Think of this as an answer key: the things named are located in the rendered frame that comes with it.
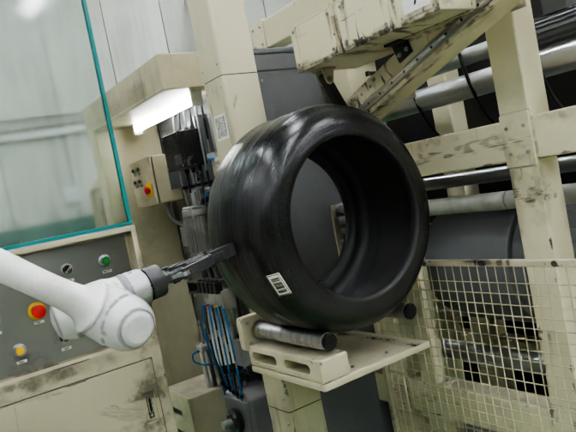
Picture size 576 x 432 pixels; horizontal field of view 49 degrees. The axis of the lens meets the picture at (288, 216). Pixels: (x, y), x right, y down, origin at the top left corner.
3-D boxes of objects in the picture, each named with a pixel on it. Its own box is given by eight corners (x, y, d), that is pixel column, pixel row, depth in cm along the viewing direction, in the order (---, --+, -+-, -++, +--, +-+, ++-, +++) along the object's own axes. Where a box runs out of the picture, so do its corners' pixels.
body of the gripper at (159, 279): (147, 270, 138) (183, 255, 143) (134, 269, 145) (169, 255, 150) (158, 302, 139) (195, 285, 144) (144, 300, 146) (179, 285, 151)
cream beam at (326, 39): (296, 74, 200) (286, 27, 199) (356, 69, 213) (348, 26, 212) (439, 9, 149) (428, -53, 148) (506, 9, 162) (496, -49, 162)
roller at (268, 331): (251, 324, 184) (264, 319, 187) (255, 339, 185) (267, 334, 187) (321, 336, 155) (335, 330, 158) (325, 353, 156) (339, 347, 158)
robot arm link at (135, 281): (109, 275, 143) (133, 266, 146) (123, 313, 144) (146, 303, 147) (122, 276, 135) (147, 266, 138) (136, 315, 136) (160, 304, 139)
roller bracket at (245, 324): (241, 351, 185) (234, 318, 184) (345, 313, 207) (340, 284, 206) (247, 351, 182) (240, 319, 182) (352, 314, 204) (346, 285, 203)
